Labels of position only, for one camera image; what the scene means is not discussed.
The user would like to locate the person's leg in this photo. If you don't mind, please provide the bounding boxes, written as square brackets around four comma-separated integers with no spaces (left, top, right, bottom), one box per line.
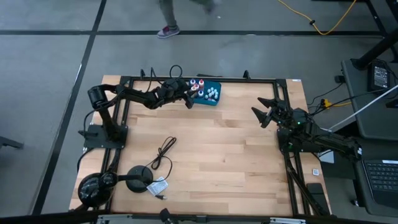
[158,0,178,29]

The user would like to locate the black left wrist camera cable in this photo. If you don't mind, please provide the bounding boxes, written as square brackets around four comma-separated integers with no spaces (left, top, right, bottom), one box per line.
[149,64,184,86]

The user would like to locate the gray chair base leg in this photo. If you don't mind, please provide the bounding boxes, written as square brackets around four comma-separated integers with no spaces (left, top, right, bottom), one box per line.
[0,135,25,150]

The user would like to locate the black headphones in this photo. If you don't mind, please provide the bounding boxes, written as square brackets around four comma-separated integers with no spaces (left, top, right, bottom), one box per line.
[76,165,154,208]

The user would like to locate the black desk leg bar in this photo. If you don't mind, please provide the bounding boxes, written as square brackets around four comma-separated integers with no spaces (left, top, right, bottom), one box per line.
[351,34,398,71]

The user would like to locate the black side desk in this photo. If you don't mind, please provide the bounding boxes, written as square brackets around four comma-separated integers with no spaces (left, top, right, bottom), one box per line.
[341,58,398,141]
[348,136,398,218]

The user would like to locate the black laptop keyboard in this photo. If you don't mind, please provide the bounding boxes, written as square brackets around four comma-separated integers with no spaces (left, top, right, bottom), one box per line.
[361,159,398,209]

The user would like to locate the white paper sheet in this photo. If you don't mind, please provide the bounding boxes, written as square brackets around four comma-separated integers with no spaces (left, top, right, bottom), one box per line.
[318,149,336,165]

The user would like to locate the yellow floor extension cable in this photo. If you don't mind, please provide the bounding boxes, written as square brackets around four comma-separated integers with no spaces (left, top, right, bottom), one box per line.
[277,0,358,36]

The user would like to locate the blue plastic bin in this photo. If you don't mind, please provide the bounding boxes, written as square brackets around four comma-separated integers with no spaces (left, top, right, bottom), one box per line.
[186,79,223,107]

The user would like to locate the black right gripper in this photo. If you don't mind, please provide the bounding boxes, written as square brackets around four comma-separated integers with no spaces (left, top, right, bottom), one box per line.
[251,96,295,129]

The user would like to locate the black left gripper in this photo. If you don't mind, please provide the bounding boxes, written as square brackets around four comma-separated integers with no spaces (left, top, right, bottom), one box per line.
[161,77,195,110]

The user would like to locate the person's shoe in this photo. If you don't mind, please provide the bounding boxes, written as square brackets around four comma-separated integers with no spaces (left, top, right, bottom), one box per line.
[156,25,181,40]

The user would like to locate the white rod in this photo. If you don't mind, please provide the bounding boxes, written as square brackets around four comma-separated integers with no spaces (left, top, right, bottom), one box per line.
[318,84,398,139]

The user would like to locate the black labelled power adapter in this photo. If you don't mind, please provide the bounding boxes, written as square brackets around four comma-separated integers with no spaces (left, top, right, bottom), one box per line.
[367,60,392,93]

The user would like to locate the black lamp power cord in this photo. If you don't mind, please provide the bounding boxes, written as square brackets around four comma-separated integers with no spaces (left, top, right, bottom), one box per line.
[144,136,178,200]

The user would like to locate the black aluminium table frame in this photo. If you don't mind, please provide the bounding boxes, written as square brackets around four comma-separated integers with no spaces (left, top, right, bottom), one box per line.
[96,68,333,224]

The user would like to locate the black flat device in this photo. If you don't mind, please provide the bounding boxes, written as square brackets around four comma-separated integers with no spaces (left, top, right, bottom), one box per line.
[305,182,331,215]

